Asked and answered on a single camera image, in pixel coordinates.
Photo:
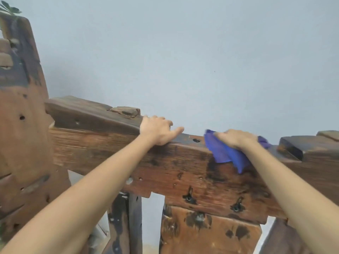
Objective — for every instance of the person's right hand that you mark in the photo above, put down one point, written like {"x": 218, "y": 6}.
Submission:
{"x": 237, "y": 138}

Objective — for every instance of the person's left hand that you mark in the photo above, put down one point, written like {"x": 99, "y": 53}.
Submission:
{"x": 156, "y": 130}

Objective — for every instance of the person's right fingers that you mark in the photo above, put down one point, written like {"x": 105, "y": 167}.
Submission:
{"x": 223, "y": 135}

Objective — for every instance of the person's left thumb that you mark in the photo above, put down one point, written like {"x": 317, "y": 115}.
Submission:
{"x": 176, "y": 132}

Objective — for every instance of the blue cleaning cloth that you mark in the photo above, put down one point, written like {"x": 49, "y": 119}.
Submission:
{"x": 227, "y": 156}

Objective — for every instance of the person's left forearm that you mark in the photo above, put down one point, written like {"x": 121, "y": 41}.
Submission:
{"x": 79, "y": 203}

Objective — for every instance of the person's right forearm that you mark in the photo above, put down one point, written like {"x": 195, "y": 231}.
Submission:
{"x": 291, "y": 193}

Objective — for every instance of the rustic wooden backrest beam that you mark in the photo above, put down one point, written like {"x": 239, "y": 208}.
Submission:
{"x": 172, "y": 166}

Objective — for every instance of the black iron nail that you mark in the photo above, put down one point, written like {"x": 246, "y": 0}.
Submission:
{"x": 189, "y": 196}
{"x": 237, "y": 205}

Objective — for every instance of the narrow dark wooden slat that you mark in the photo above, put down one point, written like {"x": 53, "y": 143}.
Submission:
{"x": 129, "y": 222}

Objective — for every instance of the wide brown wooden plank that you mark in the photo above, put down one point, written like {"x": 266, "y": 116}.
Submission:
{"x": 211, "y": 238}

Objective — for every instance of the dark wooden board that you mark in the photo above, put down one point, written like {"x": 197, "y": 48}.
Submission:
{"x": 278, "y": 240}

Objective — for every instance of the green plant leaves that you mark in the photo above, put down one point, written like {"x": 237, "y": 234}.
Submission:
{"x": 9, "y": 8}

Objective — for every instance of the tall weathered wooden post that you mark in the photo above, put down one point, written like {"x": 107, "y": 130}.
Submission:
{"x": 23, "y": 129}

